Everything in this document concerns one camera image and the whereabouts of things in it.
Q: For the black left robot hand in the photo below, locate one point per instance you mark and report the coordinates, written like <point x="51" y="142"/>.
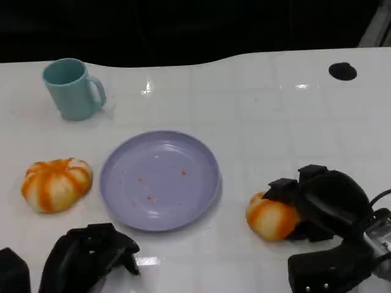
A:
<point x="79" y="259"/>

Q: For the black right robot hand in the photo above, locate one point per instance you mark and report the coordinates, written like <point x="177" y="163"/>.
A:
<point x="333" y="201"/>

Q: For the orange and white bread roll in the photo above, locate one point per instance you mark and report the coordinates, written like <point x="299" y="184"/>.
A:
<point x="55" y="186"/>
<point x="268" y="219"/>

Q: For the lilac plate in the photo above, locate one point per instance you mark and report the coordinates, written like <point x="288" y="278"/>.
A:
<point x="162" y="183"/>

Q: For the black table grommet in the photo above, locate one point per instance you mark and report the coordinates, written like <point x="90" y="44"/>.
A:
<point x="342" y="71"/>

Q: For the pale green mug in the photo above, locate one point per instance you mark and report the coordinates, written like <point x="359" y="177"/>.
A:
<point x="74" y="97"/>

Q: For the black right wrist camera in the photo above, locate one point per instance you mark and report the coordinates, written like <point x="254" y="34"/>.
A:
<point x="330" y="268"/>

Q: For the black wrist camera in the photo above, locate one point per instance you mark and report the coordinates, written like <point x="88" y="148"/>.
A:
<point x="330" y="268"/>
<point x="13" y="274"/>

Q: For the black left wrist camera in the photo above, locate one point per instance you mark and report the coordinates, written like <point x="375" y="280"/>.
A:
<point x="13" y="274"/>

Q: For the grey metal frame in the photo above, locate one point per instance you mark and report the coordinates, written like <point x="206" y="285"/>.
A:
<point x="380" y="27"/>

